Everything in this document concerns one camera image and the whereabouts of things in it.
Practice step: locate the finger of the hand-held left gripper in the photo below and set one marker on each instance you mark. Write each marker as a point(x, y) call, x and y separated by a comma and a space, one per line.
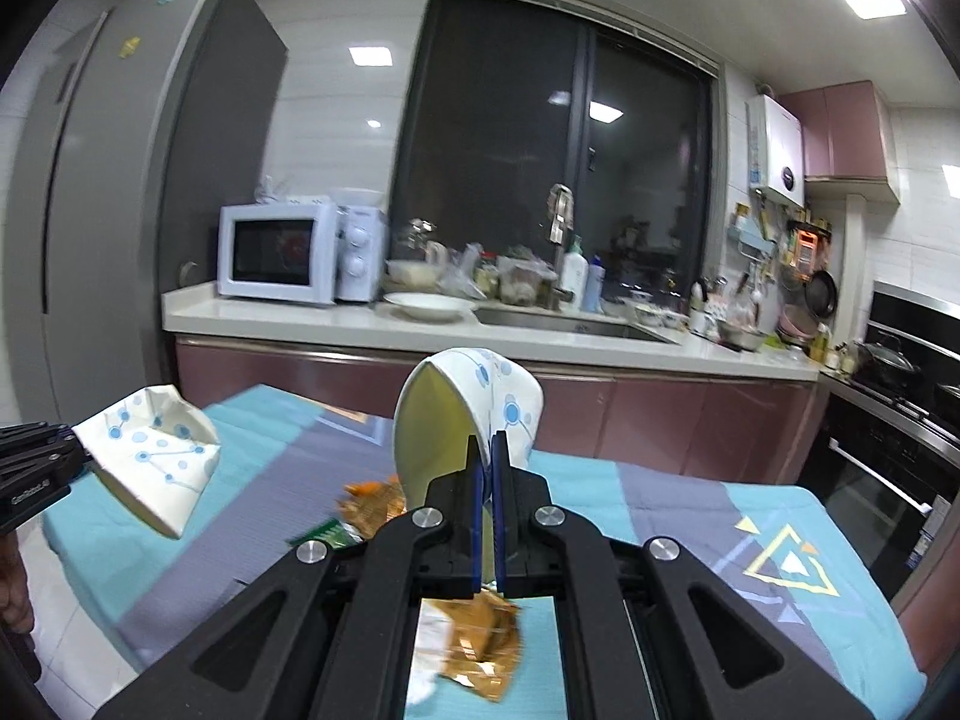
point(52, 448)

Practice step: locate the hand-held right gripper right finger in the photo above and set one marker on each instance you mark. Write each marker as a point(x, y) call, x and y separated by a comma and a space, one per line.
point(499, 532)

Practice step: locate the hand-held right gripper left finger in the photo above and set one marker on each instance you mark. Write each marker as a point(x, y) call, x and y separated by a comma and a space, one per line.
point(475, 532)

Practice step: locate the crushed dotted paper cup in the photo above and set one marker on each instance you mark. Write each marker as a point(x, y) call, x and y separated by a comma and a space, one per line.
point(154, 457)

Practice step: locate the orange snack wrapper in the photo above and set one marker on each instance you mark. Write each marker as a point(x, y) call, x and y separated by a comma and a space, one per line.
point(371, 506)

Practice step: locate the gold snack wrapper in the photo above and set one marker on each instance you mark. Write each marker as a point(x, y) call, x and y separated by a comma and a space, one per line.
point(476, 641)

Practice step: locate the green snack wrapper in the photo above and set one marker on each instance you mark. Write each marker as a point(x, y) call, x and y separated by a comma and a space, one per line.
point(330, 534)

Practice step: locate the person's left hand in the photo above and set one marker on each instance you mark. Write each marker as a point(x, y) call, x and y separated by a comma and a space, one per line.
point(13, 585)

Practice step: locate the blue grey printed blanket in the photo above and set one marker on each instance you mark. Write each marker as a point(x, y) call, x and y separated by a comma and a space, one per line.
point(675, 510)

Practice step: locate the steel kitchen sink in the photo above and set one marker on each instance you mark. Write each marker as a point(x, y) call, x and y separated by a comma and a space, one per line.
point(570, 322)

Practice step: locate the metal hook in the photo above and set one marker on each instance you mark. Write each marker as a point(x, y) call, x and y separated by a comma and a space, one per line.
point(187, 272)

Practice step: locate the white shallow plate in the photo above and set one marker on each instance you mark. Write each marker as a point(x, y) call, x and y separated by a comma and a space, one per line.
point(427, 305)

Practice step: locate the kitchen counter with pink cabinets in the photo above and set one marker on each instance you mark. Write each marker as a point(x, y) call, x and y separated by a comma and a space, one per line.
point(300, 367)

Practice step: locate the grey refrigerator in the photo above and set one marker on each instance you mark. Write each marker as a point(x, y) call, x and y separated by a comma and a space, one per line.
point(112, 202)

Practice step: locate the white pump bottle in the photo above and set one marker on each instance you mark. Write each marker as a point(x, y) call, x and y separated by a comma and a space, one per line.
point(574, 277)

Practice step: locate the blue bottle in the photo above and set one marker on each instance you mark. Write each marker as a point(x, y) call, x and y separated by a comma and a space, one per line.
point(596, 285)

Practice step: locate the plastic bag with food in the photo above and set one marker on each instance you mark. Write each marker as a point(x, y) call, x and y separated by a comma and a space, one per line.
point(416, 270)

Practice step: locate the white microwave oven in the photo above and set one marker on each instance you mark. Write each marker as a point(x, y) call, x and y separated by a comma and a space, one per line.
point(277, 251)

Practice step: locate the metal bowl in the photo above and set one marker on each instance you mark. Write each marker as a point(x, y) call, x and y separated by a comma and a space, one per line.
point(742, 336)

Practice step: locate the metal kitchen faucet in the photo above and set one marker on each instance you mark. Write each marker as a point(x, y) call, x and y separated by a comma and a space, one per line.
point(559, 217)

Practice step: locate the stack of pink bowls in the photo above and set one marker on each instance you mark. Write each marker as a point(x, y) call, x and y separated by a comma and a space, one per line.
point(793, 328)

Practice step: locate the black built-in oven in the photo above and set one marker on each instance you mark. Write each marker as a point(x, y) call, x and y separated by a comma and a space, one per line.
point(870, 495)

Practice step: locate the dark kitchen window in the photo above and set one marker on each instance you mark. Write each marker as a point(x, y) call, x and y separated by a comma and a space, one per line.
point(525, 150)

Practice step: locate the black frying pan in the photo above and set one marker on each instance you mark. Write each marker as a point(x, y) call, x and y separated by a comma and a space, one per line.
point(821, 296)

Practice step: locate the black wok with lid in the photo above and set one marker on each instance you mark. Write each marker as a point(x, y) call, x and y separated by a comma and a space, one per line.
point(889, 364)

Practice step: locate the black range hood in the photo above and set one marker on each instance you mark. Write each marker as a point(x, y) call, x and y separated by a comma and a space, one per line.
point(915, 322)

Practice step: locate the white water heater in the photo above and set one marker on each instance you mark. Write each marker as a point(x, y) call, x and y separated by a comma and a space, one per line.
point(780, 150)

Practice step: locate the pink wall cabinet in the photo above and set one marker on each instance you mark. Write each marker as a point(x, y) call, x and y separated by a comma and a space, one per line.
point(840, 135)

